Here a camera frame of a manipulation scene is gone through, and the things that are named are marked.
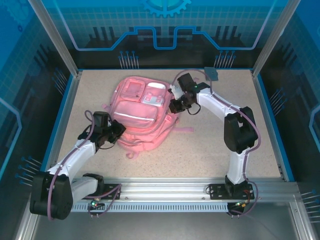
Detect pink student backpack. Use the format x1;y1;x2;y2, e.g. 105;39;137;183
101;76;195;160

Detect blue table edge strip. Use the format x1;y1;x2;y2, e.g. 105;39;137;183
37;73;80;182
252;73;295;182

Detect small connector with green light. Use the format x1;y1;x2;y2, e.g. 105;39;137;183
87;197;105;210

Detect small connector with orange plug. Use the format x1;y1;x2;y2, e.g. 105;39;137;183
233;198;251;210

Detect thin black right gripper cable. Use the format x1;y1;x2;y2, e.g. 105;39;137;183
186;103;201;116

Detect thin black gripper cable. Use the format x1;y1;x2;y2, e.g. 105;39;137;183
98;140;116;151
186;103;201;116

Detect thin black left gripper cable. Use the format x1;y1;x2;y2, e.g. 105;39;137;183
98;140;116;151

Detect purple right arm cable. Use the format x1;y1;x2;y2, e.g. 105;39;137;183
172;69;262;181

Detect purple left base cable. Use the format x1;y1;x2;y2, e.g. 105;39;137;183
82;184;123;219

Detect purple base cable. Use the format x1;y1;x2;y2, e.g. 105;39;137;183
82;184;123;219
226;181;258;219

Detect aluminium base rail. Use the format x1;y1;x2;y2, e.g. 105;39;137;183
32;176;298;201

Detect aluminium frame post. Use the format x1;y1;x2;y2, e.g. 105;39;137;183
26;0;84;78
250;0;301;78

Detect slotted grey cable duct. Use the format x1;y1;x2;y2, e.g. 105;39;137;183
39;202;230;213

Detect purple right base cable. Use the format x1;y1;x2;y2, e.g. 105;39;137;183
226;181;258;219

